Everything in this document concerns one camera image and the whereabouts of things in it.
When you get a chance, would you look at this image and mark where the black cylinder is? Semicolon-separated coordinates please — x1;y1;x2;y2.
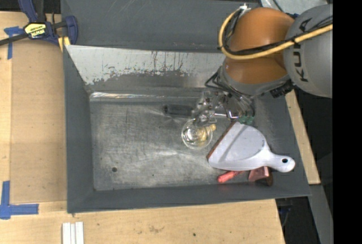
162;104;195;117

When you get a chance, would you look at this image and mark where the clear glass bulb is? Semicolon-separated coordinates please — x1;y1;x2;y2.
180;117;217;151

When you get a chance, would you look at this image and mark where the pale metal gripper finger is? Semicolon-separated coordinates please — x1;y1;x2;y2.
197;92;218;110
191;110;218;128

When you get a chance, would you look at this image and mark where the red stick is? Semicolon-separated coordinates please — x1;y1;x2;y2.
217;170;244;185

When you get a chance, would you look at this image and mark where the white dustpan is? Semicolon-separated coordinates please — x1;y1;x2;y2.
206;121;296;174

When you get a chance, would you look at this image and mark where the red-brown block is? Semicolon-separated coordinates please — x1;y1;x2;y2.
248;166;274;187

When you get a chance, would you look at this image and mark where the grey metal bin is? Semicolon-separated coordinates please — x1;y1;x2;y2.
59;0;312;214

